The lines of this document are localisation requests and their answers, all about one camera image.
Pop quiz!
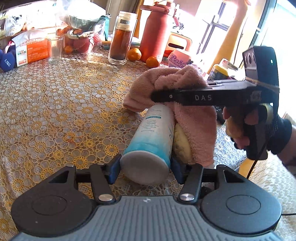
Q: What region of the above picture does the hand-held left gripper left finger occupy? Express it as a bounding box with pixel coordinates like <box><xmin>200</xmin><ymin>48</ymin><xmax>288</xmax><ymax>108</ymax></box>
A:
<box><xmin>49</xmin><ymin>154</ymin><xmax>122</xmax><ymax>205</ymax></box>

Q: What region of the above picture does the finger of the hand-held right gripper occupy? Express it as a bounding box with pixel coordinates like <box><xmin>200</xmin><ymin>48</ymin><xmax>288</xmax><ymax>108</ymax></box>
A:
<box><xmin>151</xmin><ymin>89</ymin><xmax>186</xmax><ymax>106</ymax></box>

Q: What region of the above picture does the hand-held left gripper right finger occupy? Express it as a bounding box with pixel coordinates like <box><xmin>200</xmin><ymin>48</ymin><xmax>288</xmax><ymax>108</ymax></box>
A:
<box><xmin>171</xmin><ymin>158</ymin><xmax>246</xmax><ymax>205</ymax></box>

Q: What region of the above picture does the pink towel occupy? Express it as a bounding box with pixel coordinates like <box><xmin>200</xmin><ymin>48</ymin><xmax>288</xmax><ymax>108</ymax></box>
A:
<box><xmin>122</xmin><ymin>64</ymin><xmax>218</xmax><ymax>168</ymax></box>

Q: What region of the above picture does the blue and white bottle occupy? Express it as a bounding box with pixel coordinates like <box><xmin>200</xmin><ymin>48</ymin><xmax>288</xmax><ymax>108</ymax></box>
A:
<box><xmin>120</xmin><ymin>104</ymin><xmax>176</xmax><ymax>186</ymax></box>

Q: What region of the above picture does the person's right forearm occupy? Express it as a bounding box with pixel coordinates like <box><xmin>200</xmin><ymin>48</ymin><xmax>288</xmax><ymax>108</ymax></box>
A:
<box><xmin>265</xmin><ymin>113</ymin><xmax>296</xmax><ymax>168</ymax></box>

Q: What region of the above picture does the person's right hand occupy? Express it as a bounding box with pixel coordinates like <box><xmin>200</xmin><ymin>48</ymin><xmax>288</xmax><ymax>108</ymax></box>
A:
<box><xmin>222</xmin><ymin>104</ymin><xmax>263</xmax><ymax>150</ymax></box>

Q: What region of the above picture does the yellow sponge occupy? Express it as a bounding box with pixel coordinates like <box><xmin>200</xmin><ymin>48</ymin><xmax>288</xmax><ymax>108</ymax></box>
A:
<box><xmin>173</xmin><ymin>124</ymin><xmax>194</xmax><ymax>161</ymax></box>

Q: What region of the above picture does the small white box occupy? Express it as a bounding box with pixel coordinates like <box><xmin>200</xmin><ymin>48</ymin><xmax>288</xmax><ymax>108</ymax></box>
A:
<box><xmin>218</xmin><ymin>58</ymin><xmax>239</xmax><ymax>71</ymax></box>

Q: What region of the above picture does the orange tangerine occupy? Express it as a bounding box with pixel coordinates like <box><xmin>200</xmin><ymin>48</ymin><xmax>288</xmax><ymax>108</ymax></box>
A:
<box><xmin>146</xmin><ymin>56</ymin><xmax>160</xmax><ymax>68</ymax></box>
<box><xmin>128</xmin><ymin>48</ymin><xmax>142</xmax><ymax>62</ymax></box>

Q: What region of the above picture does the pink tissue pack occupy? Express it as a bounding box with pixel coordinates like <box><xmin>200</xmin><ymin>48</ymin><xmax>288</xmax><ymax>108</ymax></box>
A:
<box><xmin>168</xmin><ymin>48</ymin><xmax>194</xmax><ymax>68</ymax></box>

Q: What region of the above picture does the yellow lidded jar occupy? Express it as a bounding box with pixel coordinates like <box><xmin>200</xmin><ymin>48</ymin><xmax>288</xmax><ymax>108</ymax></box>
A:
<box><xmin>206</xmin><ymin>65</ymin><xmax>229</xmax><ymax>81</ymax></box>

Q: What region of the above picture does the orange tissue holder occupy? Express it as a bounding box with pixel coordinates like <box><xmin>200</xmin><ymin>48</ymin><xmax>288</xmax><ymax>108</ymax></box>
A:
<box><xmin>165</xmin><ymin>32</ymin><xmax>193</xmax><ymax>57</ymax></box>

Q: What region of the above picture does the red thermos bottle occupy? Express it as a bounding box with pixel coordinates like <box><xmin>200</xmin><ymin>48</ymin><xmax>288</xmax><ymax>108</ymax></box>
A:
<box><xmin>139</xmin><ymin>1</ymin><xmax>176</xmax><ymax>63</ymax></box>

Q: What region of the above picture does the glass tea bottle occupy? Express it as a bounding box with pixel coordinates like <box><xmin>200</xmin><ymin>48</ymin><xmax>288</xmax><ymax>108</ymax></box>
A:
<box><xmin>108</xmin><ymin>11</ymin><xmax>138</xmax><ymax>66</ymax></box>

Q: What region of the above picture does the plastic bag of fruit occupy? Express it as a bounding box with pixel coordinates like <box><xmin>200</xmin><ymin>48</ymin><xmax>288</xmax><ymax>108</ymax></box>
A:
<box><xmin>55</xmin><ymin>13</ymin><xmax>109</xmax><ymax>55</ymax></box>

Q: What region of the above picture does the clear drinking glass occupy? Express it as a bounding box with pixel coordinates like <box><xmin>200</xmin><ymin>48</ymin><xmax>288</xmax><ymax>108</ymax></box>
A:
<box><xmin>47</xmin><ymin>37</ymin><xmax>64</xmax><ymax>65</ymax></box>

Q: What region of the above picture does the orange and white box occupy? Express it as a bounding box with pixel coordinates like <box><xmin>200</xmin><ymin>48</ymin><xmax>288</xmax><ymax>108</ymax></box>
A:
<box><xmin>11</xmin><ymin>30</ymin><xmax>53</xmax><ymax>68</ymax></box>

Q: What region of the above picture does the blue dumbbell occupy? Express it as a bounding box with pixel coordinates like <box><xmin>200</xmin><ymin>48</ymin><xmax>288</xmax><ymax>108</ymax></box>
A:
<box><xmin>0</xmin><ymin>48</ymin><xmax>18</xmax><ymax>71</ymax></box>

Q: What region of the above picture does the white plastic bag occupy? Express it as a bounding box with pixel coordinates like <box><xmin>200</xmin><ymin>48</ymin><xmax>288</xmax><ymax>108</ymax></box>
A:
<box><xmin>0</xmin><ymin>6</ymin><xmax>58</xmax><ymax>37</ymax></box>

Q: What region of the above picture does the window frame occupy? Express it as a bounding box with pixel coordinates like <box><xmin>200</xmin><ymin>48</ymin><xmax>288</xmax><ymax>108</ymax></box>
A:
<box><xmin>201</xmin><ymin>0</ymin><xmax>244</xmax><ymax>59</ymax></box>

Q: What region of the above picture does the black cable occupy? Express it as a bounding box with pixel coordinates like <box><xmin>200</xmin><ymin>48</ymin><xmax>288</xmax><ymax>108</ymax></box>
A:
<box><xmin>247</xmin><ymin>139</ymin><xmax>269</xmax><ymax>179</ymax></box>

